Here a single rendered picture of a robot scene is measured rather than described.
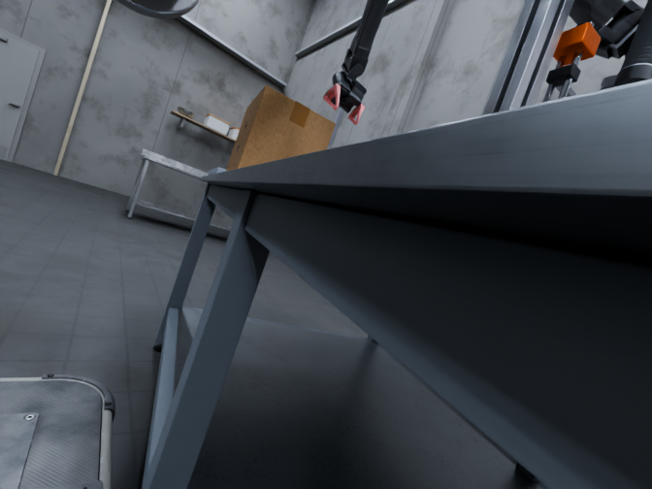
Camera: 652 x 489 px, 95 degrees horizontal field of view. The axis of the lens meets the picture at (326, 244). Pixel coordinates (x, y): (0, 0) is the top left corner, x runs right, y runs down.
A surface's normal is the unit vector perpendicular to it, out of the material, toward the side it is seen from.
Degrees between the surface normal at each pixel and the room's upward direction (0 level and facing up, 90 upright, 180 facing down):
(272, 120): 90
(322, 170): 90
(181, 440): 90
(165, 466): 90
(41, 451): 0
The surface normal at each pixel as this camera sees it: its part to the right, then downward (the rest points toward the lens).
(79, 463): 0.33, -0.94
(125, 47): 0.56, 0.24
